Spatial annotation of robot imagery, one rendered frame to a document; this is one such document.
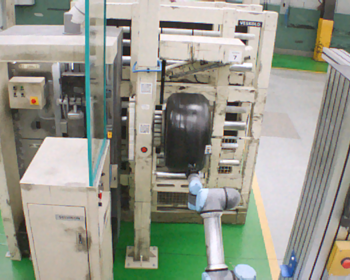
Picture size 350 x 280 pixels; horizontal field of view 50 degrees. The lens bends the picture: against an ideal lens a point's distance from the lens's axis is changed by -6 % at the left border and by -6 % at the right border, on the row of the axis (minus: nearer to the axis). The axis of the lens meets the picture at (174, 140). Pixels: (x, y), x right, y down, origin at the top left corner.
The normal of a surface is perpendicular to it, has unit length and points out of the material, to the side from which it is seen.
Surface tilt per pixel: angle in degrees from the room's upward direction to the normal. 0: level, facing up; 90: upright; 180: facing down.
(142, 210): 90
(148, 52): 90
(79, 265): 90
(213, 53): 90
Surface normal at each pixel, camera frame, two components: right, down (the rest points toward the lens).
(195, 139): 0.05, 0.18
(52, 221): 0.04, 0.43
